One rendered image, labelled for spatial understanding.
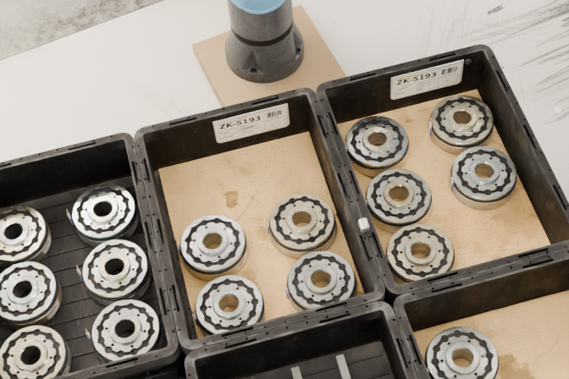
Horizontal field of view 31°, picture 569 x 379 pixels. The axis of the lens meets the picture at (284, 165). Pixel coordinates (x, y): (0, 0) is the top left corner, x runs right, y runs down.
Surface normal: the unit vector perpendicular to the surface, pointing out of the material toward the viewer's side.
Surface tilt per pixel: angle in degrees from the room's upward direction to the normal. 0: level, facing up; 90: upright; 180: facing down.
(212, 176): 0
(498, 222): 0
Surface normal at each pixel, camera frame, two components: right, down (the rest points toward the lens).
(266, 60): 0.05, 0.61
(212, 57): -0.05, -0.57
